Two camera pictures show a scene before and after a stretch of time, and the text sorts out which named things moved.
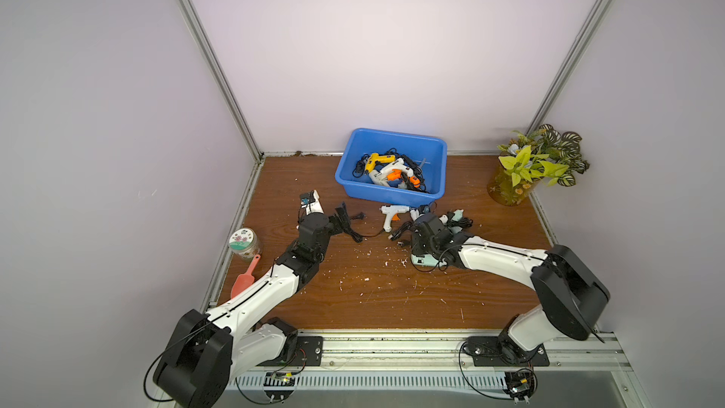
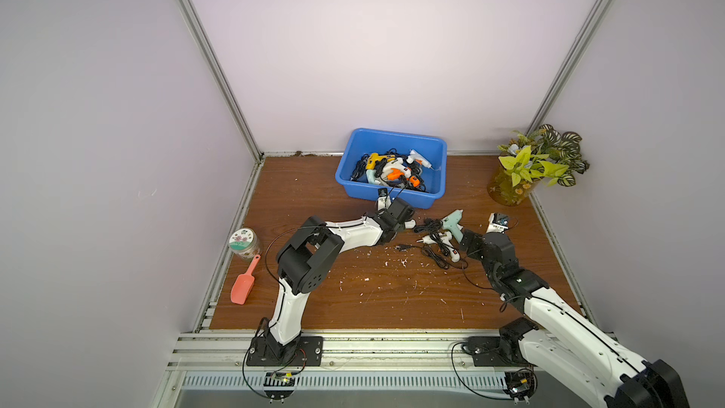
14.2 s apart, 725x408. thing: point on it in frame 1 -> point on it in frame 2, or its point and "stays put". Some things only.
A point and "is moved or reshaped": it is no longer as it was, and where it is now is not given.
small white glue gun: (392, 213) is moved or reshaped
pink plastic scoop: (246, 280) stays put
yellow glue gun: (374, 158) stays put
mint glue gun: (428, 260) -> (371, 177)
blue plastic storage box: (430, 152) stays put
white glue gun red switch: (379, 177) stays put
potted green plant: (547, 157) stays put
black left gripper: (333, 229) -> (399, 228)
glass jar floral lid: (244, 243) stays put
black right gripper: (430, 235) -> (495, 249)
